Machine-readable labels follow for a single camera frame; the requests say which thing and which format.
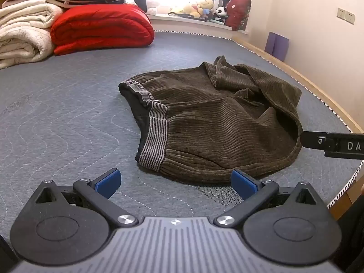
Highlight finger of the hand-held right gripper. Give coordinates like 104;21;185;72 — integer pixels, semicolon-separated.
301;131;328;151

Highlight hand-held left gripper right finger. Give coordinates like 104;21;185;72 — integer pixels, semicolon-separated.
213;170;317;228

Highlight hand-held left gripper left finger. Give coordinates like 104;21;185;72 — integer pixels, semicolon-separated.
34;168;139;228

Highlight brown corduroy pants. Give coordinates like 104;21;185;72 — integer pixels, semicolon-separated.
119;55;303;185

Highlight person's dark clothing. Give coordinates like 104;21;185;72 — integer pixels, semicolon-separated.
336;189;364;273

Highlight purple foam mat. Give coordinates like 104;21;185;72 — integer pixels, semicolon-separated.
264;32;290;62

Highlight red cushion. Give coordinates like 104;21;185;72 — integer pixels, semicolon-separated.
225;0;252;32

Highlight red folded quilt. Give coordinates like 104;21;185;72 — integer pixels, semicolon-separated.
51;4;155;56

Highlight panda plush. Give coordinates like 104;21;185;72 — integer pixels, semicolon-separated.
213;6;228;24

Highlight white fleece blanket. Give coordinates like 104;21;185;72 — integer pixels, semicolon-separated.
0;26;56;69

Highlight white window sill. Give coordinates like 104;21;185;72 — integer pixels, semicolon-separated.
148;14;248;36

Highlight yellow bear plush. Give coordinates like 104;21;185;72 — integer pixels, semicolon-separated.
182;0;214;18

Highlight white round plush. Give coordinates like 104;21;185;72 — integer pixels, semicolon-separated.
146;0;159;16

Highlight cream folded blanket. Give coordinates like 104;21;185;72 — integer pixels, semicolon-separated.
0;0;64;30

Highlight wooden bed frame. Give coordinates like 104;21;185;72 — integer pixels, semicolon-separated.
235;38;364;135

